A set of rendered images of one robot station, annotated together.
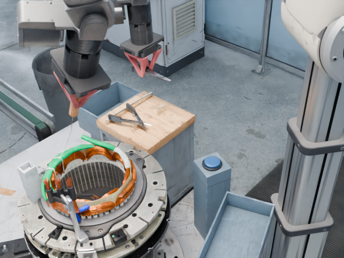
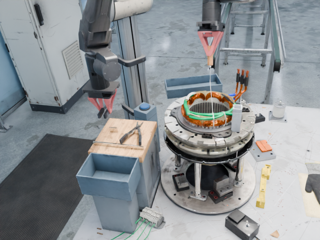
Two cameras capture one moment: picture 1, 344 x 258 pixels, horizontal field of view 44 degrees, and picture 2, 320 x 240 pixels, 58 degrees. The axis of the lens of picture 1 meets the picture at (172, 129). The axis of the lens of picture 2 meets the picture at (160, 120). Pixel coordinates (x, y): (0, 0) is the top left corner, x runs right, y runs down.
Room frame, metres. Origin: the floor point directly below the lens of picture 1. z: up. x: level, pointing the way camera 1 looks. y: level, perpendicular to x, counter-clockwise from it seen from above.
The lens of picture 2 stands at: (1.20, 0.85, 1.69)
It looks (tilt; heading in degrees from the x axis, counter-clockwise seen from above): 35 degrees down; 243
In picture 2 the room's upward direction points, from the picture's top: 5 degrees counter-clockwise
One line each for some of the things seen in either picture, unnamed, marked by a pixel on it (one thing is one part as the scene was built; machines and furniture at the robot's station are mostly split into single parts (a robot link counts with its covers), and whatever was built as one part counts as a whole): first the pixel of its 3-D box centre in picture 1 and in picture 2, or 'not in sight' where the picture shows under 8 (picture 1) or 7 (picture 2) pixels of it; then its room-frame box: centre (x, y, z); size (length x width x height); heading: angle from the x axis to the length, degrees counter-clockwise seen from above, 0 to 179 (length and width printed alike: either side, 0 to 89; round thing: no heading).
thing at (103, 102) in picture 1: (114, 135); (115, 196); (1.05, 0.18, 0.92); 0.17 x 0.11 x 0.28; 137
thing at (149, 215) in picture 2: not in sight; (151, 216); (0.95, 0.24, 0.80); 0.10 x 0.05 x 0.04; 118
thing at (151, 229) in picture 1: (149, 226); not in sight; (0.58, 0.06, 1.06); 0.09 x 0.04 x 0.01; 134
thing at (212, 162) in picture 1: (212, 162); (144, 106); (0.78, -0.10, 1.04); 0.04 x 0.04 x 0.01
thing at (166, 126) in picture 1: (146, 121); (124, 138); (0.95, 0.07, 1.05); 0.20 x 0.19 x 0.02; 47
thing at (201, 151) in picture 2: not in sight; (193, 147); (0.78, 0.26, 1.06); 0.09 x 0.04 x 0.01; 134
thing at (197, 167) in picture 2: not in sight; (197, 177); (0.76, 0.25, 0.91); 0.02 x 0.02 x 0.21
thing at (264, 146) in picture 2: not in sight; (264, 145); (0.34, 0.19, 0.80); 0.07 x 0.05 x 0.01; 69
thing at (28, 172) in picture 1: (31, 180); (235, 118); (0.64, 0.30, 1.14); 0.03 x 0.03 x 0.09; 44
